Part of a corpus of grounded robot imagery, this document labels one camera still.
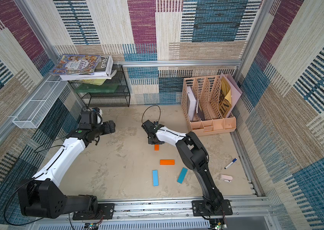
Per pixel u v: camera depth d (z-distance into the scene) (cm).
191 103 97
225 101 98
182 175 85
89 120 62
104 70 80
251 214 73
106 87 100
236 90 87
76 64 82
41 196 40
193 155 55
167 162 89
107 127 76
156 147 97
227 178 81
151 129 79
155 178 83
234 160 90
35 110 73
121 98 119
